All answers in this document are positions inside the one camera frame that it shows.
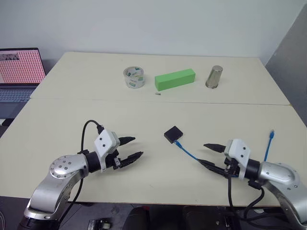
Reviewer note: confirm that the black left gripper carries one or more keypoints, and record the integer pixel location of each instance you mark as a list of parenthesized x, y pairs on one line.
[(112, 161)]

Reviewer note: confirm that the green foam block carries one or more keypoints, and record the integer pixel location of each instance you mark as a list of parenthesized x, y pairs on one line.
[(173, 79)]

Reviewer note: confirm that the grey upright panel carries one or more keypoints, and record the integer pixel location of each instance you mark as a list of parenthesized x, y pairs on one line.
[(291, 72)]

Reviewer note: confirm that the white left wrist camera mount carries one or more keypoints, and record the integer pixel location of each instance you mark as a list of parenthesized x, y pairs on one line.
[(104, 143)]

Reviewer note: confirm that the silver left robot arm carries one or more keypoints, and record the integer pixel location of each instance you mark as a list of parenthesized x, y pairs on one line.
[(60, 177)]

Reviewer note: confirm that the steel metal cup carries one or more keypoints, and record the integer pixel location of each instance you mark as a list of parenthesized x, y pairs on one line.
[(214, 77)]

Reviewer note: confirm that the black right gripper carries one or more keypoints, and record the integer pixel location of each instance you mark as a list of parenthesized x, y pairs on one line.
[(232, 167)]

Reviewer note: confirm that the clear packing tape roll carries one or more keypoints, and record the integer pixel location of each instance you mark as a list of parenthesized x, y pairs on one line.
[(134, 77)]

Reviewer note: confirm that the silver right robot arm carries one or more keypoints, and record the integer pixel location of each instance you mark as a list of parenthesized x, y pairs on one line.
[(280, 178)]

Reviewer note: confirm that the dark rounded shape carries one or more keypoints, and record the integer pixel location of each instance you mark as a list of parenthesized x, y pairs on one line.
[(138, 219)]

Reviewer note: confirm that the open laptop computer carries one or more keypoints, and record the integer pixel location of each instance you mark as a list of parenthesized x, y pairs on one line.
[(20, 72)]

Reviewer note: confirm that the black box with white label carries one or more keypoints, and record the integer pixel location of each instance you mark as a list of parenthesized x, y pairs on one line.
[(99, 224)]

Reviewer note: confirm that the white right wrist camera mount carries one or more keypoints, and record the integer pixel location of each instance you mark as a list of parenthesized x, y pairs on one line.
[(238, 151)]

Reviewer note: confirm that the black small box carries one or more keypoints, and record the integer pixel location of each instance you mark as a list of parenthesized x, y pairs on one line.
[(173, 134)]

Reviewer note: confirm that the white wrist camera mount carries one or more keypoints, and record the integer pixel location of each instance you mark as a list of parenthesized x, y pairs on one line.
[(238, 151), (104, 143)]

